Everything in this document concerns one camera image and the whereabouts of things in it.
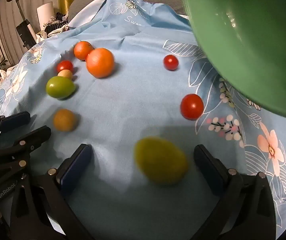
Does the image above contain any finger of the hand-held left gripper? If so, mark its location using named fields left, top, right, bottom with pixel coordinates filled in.
left=0, top=111, right=31, bottom=140
left=0, top=126, right=51, bottom=179

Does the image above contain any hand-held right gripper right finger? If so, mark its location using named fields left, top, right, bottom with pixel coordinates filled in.
left=183, top=144, right=276, bottom=240

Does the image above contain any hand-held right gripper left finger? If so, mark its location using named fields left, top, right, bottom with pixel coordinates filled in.
left=10, top=144, right=101, bottom=240

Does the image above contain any yellow lemon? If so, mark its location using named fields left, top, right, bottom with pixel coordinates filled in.
left=134, top=137, right=189, bottom=186

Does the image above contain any small tan longan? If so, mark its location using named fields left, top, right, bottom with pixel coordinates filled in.
left=57, top=69, right=73, bottom=80

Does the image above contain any green bowl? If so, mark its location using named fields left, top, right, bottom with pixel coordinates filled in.
left=179, top=0, right=286, bottom=120

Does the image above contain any yellow-orange tomato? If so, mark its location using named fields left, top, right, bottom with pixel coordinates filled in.
left=53, top=109, right=78, bottom=132

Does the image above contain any white crumpled cloth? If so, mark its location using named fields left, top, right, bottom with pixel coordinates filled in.
left=0, top=67, right=14, bottom=83

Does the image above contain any green tomato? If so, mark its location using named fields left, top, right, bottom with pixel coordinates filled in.
left=46, top=76, right=76, bottom=98

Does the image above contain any green potted plant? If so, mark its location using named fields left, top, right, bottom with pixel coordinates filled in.
left=0, top=54, right=10, bottom=77

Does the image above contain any large red tomato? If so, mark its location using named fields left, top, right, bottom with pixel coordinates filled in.
left=180, top=94, right=204, bottom=120

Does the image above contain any red cherry tomato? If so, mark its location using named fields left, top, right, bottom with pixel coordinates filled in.
left=164, top=55, right=179, bottom=71
left=56, top=60, right=74, bottom=73

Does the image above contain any upright vacuum cleaner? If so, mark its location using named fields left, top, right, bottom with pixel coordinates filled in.
left=6, top=0, right=37, bottom=49

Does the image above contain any blue floral bedsheet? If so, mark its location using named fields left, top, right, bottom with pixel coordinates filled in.
left=0, top=0, right=286, bottom=240

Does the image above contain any small orange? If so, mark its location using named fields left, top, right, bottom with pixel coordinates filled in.
left=74, top=41, right=94, bottom=61

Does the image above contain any large orange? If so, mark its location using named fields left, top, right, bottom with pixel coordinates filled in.
left=86, top=48, right=115, bottom=79

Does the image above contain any pile of clothes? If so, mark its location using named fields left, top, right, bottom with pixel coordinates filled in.
left=35, top=12, right=70, bottom=41

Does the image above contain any grey upholstered headboard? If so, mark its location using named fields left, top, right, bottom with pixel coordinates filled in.
left=69, top=0, right=191, bottom=22

